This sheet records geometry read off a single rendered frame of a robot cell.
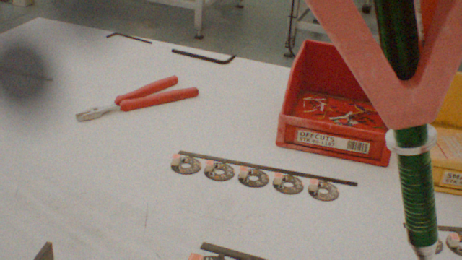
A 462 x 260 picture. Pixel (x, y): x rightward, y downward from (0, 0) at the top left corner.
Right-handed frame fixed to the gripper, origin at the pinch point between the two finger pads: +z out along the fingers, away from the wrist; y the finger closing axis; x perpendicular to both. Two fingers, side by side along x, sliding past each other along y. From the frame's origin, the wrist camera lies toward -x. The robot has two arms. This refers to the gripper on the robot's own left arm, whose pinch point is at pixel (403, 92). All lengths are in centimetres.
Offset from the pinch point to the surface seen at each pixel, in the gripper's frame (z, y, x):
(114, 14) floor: 62, 285, 91
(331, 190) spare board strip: 17.7, 20.9, 2.0
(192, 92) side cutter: 13.3, 35.6, 13.2
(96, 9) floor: 59, 291, 102
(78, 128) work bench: 11.3, 28.2, 22.6
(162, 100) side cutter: 12.7, 33.7, 15.9
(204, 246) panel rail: 9.5, 6.4, 9.2
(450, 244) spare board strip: 20.0, 14.9, -5.3
